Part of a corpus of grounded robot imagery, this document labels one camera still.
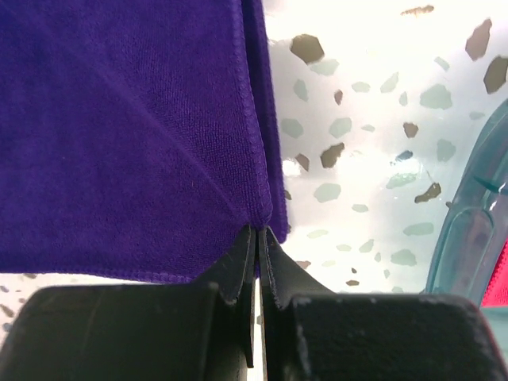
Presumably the teal transparent plastic tray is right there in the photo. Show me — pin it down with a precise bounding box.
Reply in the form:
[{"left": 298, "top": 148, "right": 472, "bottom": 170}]
[{"left": 426, "top": 98, "right": 508, "bottom": 330}]

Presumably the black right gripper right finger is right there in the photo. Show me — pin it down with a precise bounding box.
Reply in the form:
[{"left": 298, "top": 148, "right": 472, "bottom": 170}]
[{"left": 257, "top": 229, "right": 507, "bottom": 380}]

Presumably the purple towel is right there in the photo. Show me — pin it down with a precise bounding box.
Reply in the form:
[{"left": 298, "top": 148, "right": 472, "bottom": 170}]
[{"left": 1, "top": 1, "right": 288, "bottom": 283}]

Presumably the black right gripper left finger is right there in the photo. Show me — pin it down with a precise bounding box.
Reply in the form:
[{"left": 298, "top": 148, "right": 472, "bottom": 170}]
[{"left": 1, "top": 227, "right": 255, "bottom": 380}]

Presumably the pink towel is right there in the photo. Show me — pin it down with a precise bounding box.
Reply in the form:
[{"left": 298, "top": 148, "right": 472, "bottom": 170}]
[{"left": 481, "top": 242, "right": 508, "bottom": 307}]

